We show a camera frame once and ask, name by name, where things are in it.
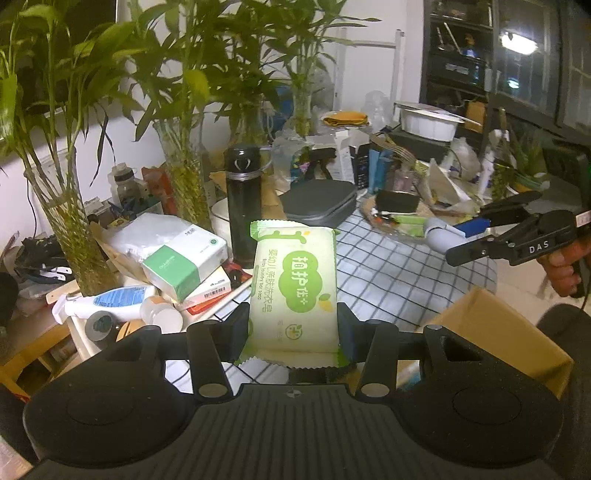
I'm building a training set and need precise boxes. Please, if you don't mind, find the tan oval case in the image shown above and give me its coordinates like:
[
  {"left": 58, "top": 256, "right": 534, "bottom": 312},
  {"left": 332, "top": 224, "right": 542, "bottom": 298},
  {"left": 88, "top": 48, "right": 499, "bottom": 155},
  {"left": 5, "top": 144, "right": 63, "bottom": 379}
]
[{"left": 113, "top": 320, "right": 153, "bottom": 342}]

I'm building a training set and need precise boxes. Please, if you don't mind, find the black tall carton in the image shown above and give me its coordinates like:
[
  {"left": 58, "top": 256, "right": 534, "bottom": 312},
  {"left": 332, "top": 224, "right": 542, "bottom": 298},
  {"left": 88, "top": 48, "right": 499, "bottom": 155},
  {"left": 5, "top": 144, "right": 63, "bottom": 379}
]
[{"left": 353, "top": 154, "right": 370, "bottom": 189}]

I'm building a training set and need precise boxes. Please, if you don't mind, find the blue tall carton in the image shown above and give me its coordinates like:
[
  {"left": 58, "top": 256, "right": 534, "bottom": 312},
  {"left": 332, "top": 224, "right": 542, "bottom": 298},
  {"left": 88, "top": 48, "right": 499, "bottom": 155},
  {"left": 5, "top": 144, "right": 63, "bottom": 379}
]
[{"left": 369, "top": 148, "right": 393, "bottom": 193}]

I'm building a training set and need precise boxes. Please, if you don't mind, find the white capped bottle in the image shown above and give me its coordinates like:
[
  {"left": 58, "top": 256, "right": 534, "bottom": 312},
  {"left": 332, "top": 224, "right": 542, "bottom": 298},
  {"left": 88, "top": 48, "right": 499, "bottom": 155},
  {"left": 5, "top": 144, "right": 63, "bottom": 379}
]
[{"left": 139, "top": 295, "right": 184, "bottom": 330}]

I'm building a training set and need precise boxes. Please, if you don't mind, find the green white soap packet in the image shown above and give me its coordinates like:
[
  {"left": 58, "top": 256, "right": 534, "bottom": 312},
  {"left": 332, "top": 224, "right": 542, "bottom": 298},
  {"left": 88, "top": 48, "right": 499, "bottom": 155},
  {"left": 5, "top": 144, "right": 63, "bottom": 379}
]
[{"left": 236, "top": 219, "right": 354, "bottom": 369}]

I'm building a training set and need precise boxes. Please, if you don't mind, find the black shelf cabinet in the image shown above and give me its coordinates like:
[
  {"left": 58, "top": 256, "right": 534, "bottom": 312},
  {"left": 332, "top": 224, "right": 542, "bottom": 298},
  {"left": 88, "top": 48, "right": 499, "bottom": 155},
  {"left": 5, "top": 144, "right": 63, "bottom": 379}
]
[{"left": 419, "top": 0, "right": 591, "bottom": 153}]

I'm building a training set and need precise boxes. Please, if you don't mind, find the person's right hand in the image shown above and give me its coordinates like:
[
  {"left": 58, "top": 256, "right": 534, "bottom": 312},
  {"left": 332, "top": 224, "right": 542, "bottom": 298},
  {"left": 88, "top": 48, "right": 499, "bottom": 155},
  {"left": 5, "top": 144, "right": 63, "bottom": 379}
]
[{"left": 538, "top": 233, "right": 591, "bottom": 298}]

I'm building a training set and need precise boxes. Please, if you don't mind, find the light grey soft roll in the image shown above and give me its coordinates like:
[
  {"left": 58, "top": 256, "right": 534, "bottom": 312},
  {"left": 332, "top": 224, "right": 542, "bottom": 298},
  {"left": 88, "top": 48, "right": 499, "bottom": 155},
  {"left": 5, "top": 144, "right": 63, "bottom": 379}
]
[{"left": 424, "top": 217, "right": 467, "bottom": 252}]

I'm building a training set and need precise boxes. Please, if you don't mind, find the white plastic tray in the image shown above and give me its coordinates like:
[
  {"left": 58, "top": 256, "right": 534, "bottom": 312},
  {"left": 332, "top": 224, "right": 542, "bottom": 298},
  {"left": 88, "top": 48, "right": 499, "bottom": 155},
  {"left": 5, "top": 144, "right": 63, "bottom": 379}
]
[{"left": 65, "top": 277, "right": 252, "bottom": 365}]

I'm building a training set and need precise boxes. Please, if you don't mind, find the dark glass jar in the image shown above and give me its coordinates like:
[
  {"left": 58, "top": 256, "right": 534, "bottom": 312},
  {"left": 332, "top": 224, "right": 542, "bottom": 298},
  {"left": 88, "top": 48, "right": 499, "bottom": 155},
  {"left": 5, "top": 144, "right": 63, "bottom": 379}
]
[{"left": 108, "top": 162, "right": 144, "bottom": 208}]

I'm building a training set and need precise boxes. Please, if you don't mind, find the white tall carton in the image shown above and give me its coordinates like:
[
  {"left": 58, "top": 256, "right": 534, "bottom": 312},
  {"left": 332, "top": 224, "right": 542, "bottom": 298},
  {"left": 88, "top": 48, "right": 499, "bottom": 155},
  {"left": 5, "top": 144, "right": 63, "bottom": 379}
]
[{"left": 333, "top": 134, "right": 354, "bottom": 182}]

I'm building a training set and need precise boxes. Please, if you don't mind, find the black box on dish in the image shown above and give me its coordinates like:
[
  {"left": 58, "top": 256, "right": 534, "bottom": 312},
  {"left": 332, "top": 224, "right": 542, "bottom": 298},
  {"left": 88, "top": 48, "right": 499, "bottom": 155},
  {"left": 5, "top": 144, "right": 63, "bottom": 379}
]
[{"left": 375, "top": 190, "right": 421, "bottom": 213}]

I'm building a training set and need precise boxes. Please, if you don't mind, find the white plastic food container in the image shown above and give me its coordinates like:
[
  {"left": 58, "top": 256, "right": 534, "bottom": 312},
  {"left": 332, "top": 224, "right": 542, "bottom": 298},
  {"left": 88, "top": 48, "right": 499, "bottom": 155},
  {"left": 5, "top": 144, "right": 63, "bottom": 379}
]
[{"left": 399, "top": 102, "right": 465, "bottom": 141}]

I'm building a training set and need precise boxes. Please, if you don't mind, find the grey tape roll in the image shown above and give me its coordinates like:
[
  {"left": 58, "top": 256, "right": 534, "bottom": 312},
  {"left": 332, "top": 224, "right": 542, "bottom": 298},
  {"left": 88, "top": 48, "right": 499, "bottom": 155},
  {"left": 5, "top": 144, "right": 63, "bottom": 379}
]
[{"left": 84, "top": 310, "right": 116, "bottom": 344}]

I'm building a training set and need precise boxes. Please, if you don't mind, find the glass vase with bamboo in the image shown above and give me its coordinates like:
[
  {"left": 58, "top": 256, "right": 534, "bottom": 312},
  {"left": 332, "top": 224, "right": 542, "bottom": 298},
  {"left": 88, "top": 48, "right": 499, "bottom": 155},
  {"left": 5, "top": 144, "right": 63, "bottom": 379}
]
[
  {"left": 203, "top": 0, "right": 287, "bottom": 148},
  {"left": 106, "top": 0, "right": 222, "bottom": 232},
  {"left": 0, "top": 0, "right": 139, "bottom": 296},
  {"left": 259, "top": 0, "right": 384, "bottom": 139}
]

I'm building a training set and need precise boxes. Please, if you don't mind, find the brown cardboard box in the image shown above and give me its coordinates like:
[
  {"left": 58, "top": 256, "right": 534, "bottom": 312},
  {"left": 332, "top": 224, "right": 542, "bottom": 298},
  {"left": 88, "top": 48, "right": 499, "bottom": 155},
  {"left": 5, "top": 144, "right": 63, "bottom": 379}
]
[{"left": 397, "top": 286, "right": 574, "bottom": 400}]

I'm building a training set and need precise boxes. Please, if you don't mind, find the green snack packet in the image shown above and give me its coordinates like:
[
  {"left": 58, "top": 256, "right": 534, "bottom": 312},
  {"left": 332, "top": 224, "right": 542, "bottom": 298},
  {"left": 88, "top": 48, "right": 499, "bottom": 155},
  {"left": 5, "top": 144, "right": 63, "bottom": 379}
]
[{"left": 376, "top": 212, "right": 428, "bottom": 229}]

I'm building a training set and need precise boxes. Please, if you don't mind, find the white red flat box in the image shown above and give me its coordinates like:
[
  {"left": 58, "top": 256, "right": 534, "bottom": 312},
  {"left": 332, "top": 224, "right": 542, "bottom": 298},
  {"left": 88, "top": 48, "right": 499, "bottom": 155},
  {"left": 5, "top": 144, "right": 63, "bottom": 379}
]
[{"left": 175, "top": 268, "right": 234, "bottom": 312}]

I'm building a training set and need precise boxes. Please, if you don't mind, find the black mini tripod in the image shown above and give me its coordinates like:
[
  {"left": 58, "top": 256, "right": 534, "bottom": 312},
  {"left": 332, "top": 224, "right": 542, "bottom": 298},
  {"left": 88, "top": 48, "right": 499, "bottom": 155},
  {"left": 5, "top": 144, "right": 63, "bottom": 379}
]
[{"left": 307, "top": 148, "right": 335, "bottom": 181}]

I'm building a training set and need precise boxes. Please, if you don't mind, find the grey zip case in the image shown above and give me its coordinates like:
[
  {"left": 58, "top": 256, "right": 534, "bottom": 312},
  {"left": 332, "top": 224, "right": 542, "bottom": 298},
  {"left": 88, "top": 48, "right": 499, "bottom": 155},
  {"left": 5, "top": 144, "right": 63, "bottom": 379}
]
[{"left": 279, "top": 180, "right": 358, "bottom": 229}]

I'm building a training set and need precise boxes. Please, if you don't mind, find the wooden side table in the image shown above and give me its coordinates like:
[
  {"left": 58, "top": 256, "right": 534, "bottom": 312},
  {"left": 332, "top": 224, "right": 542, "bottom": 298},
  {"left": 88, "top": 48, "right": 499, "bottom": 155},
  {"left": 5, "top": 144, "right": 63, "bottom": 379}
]
[{"left": 0, "top": 277, "right": 93, "bottom": 398}]

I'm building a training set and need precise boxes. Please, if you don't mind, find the black white checked cloth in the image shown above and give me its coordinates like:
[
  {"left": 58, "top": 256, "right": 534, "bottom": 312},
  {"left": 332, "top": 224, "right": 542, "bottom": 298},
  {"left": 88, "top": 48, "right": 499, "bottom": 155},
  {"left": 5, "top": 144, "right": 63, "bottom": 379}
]
[{"left": 164, "top": 203, "right": 499, "bottom": 384}]

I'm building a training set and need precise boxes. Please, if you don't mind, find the person's right leg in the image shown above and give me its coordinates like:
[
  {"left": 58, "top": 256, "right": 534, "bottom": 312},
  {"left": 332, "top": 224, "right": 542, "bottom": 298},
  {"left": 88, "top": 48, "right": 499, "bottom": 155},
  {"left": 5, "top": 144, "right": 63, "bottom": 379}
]
[{"left": 536, "top": 305, "right": 591, "bottom": 480}]

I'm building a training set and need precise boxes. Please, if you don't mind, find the yellow folded cloth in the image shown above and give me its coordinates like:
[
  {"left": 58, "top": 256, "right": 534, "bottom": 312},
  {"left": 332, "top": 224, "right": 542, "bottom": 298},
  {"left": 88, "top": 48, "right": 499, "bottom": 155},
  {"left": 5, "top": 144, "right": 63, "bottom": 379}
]
[{"left": 322, "top": 110, "right": 371, "bottom": 129}]

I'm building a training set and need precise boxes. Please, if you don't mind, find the black flat box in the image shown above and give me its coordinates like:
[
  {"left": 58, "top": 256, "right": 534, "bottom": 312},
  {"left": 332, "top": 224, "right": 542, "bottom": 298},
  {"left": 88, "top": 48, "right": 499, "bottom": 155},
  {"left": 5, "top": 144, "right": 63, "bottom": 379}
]
[{"left": 390, "top": 129, "right": 455, "bottom": 160}]

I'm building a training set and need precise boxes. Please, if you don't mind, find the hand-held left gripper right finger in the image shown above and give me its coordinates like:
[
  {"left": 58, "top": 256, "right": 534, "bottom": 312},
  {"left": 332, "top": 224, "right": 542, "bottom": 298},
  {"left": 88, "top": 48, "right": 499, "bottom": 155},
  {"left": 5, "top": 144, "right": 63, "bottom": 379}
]
[{"left": 337, "top": 302, "right": 490, "bottom": 400}]

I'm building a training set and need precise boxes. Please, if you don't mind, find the black thermos bottle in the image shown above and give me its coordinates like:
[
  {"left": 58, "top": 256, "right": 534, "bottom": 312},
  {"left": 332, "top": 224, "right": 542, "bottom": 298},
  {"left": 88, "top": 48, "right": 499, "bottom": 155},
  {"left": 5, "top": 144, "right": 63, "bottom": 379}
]
[{"left": 224, "top": 144, "right": 273, "bottom": 270}]

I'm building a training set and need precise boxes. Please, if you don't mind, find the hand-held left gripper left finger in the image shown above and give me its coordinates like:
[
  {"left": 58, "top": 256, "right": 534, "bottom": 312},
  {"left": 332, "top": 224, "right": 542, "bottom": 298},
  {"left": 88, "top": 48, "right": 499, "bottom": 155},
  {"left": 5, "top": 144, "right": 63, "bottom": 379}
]
[{"left": 102, "top": 302, "right": 253, "bottom": 402}]

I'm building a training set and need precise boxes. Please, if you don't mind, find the green white tissue pack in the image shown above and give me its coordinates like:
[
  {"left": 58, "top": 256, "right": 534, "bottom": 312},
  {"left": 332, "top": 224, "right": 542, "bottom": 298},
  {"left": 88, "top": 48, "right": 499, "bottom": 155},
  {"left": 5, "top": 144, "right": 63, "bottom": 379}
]
[{"left": 104, "top": 212, "right": 229, "bottom": 303}]

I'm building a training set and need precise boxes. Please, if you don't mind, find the white metal rack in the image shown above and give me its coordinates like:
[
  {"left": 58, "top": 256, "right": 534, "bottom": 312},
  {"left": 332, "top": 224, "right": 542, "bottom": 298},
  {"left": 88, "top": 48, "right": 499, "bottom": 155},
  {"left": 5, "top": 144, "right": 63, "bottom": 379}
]
[{"left": 337, "top": 28, "right": 402, "bottom": 107}]

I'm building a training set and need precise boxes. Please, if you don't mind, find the oval glass dish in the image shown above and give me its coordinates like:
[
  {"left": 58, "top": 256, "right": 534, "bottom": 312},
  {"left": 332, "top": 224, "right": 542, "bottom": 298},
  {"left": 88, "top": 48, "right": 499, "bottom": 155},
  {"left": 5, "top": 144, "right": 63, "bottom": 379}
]
[{"left": 360, "top": 194, "right": 481, "bottom": 243}]

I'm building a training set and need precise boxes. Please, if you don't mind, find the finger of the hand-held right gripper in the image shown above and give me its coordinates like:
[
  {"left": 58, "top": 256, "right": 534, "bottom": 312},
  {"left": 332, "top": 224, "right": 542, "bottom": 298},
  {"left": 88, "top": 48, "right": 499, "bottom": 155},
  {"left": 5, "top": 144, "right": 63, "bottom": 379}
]
[
  {"left": 445, "top": 231, "right": 525, "bottom": 267},
  {"left": 459, "top": 191, "right": 543, "bottom": 237}
]

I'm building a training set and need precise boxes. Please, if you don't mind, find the white blue spray bottle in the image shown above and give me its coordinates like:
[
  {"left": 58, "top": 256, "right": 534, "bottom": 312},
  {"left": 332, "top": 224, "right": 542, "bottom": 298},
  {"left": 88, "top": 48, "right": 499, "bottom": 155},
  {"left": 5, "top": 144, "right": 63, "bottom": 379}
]
[{"left": 52, "top": 285, "right": 160, "bottom": 324}]

